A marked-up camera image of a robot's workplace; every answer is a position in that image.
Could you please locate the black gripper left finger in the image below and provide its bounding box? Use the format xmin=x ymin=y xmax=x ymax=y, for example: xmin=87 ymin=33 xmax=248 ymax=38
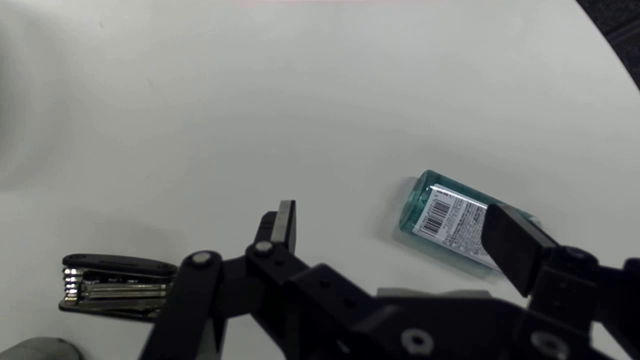
xmin=139 ymin=199 xmax=368 ymax=360

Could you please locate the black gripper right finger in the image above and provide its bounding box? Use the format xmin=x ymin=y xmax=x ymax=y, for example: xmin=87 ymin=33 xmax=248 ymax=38
xmin=481 ymin=202 xmax=640 ymax=360

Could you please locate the small teal bottle blue cap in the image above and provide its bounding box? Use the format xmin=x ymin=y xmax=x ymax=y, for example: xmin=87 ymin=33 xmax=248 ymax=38
xmin=398 ymin=168 xmax=541 ymax=272

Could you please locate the black folding multi-tool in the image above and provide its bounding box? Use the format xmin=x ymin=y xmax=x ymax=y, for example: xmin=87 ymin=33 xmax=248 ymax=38
xmin=59 ymin=253 xmax=181 ymax=325

